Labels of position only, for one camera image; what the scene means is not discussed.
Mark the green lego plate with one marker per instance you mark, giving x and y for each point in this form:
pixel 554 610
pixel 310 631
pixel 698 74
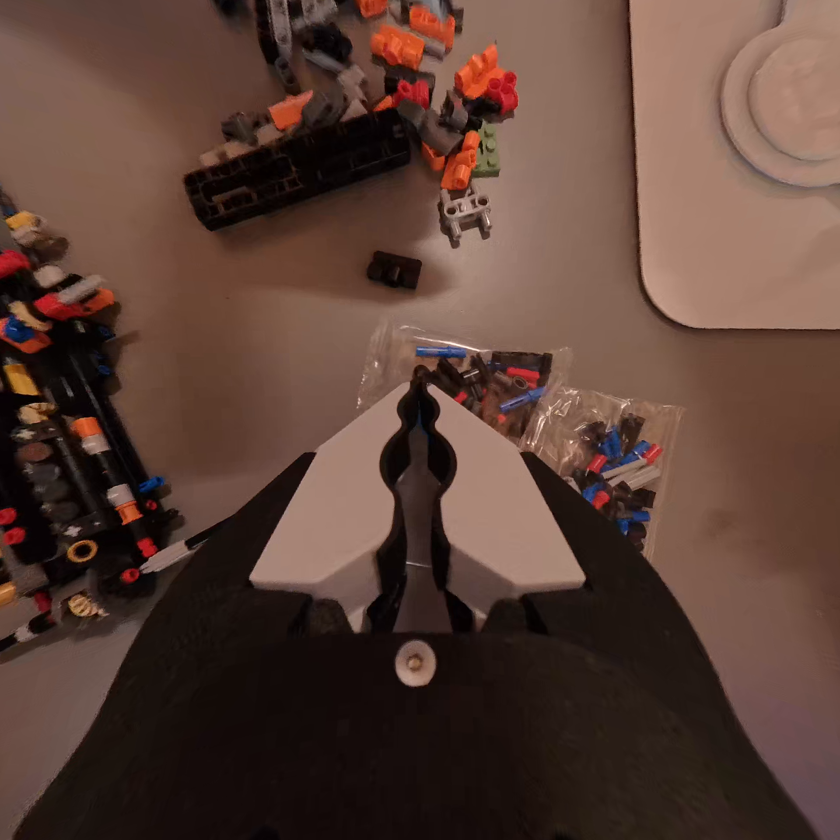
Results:
pixel 489 154

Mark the clear lego bag blue pins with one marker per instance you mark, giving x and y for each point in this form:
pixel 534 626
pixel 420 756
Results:
pixel 617 453

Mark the grey lego cross connector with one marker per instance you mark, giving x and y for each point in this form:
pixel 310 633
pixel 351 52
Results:
pixel 464 208

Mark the small black lego connector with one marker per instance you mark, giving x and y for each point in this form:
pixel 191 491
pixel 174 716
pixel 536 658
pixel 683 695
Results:
pixel 394 269

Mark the partly built lego chassis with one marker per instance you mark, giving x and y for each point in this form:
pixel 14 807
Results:
pixel 72 459

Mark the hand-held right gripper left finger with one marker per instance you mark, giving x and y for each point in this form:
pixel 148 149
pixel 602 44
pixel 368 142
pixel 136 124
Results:
pixel 321 525

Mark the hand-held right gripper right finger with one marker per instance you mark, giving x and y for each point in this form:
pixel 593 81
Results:
pixel 512 525

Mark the pile of loose lego pieces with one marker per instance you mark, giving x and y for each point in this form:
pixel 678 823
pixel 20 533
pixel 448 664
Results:
pixel 394 46

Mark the grey lego beam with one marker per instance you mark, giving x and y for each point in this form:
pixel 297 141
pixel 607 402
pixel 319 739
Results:
pixel 279 26

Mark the clear lego bag orange pins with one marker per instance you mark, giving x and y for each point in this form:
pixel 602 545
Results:
pixel 499 380

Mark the large black lego frame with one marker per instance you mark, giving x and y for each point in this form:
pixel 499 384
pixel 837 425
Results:
pixel 295 170

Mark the white lamp stand base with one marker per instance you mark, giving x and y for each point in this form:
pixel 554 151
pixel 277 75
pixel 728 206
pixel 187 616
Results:
pixel 709 262

